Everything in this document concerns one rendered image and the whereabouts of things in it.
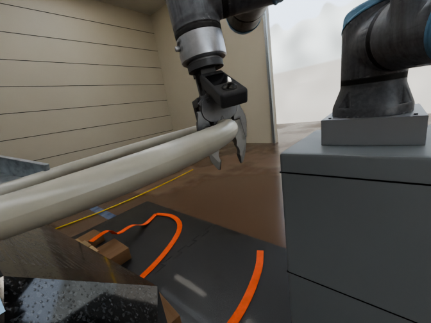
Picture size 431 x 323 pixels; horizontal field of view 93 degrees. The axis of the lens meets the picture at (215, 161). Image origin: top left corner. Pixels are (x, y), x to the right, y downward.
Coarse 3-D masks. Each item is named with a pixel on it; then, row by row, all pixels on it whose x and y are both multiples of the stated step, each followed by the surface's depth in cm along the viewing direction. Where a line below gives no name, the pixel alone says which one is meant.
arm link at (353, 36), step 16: (368, 0) 48; (384, 0) 46; (352, 16) 52; (368, 16) 49; (352, 32) 52; (368, 32) 47; (352, 48) 53; (368, 48) 48; (352, 64) 54; (368, 64) 51
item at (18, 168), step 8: (0, 160) 50; (8, 160) 49; (16, 160) 48; (24, 160) 48; (0, 168) 50; (8, 168) 50; (16, 168) 49; (24, 168) 48; (32, 168) 48; (40, 168) 47; (48, 168) 48; (0, 176) 49; (8, 176) 49; (16, 176) 50
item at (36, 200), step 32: (192, 128) 51; (224, 128) 25; (96, 160) 55; (128, 160) 16; (160, 160) 17; (192, 160) 20; (0, 192) 39; (32, 192) 14; (64, 192) 14; (96, 192) 15; (128, 192) 17; (0, 224) 13; (32, 224) 14
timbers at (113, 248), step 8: (88, 232) 186; (96, 232) 184; (80, 240) 174; (88, 240) 172; (96, 240) 177; (104, 240) 183; (112, 240) 164; (96, 248) 157; (104, 248) 156; (112, 248) 154; (120, 248) 153; (128, 248) 152; (112, 256) 144; (120, 256) 148; (128, 256) 152; (120, 264) 148
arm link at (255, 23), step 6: (228, 18) 50; (234, 18) 46; (258, 18) 45; (228, 24) 53; (234, 24) 49; (240, 24) 48; (246, 24) 47; (252, 24) 48; (234, 30) 53; (240, 30) 52; (246, 30) 51; (252, 30) 53
